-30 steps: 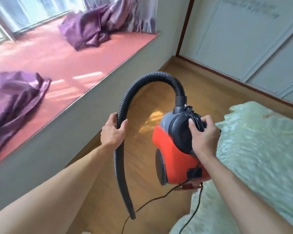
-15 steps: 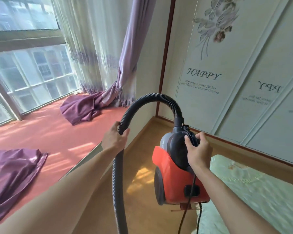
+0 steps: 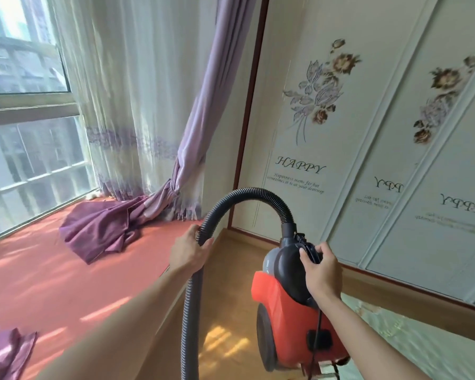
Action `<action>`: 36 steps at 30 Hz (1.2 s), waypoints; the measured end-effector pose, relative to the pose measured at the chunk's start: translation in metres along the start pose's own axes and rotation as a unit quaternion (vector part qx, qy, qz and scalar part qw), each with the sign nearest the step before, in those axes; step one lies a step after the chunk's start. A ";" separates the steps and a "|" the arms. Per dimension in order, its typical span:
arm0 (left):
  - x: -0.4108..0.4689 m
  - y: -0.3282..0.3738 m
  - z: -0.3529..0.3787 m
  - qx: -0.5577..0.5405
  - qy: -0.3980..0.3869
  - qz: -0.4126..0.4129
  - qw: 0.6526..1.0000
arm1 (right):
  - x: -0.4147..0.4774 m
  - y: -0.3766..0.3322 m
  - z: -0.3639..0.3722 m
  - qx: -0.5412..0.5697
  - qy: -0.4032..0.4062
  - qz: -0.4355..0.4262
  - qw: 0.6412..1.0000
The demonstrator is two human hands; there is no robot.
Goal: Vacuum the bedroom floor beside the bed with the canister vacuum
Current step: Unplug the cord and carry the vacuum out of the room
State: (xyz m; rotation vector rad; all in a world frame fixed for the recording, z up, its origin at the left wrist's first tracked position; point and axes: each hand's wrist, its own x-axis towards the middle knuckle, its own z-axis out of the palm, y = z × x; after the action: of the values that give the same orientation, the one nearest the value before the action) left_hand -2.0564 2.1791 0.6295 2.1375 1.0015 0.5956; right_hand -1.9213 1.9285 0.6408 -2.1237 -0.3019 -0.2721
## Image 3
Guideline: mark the white framed window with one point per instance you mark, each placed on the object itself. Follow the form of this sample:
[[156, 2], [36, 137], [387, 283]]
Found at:
[[31, 154]]

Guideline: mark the crumpled white scrap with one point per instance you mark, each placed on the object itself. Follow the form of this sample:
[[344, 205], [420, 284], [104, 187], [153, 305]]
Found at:
[[91, 196]]

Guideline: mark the person's right forearm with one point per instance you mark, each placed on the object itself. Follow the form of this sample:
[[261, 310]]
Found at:
[[364, 344]]

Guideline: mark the person's left forearm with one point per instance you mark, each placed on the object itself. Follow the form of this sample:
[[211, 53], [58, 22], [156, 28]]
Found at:
[[122, 332]]

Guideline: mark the person's right hand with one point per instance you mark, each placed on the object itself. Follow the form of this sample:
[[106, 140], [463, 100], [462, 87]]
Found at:
[[324, 277]]

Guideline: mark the red vacuum cleaner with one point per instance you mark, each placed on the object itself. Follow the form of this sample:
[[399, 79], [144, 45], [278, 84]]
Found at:
[[285, 320]]

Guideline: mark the white sheer curtain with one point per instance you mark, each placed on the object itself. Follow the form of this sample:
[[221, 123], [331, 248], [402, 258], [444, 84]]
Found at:
[[134, 75]]

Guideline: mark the person's left hand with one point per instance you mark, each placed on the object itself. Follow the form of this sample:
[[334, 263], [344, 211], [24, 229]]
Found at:
[[188, 253]]

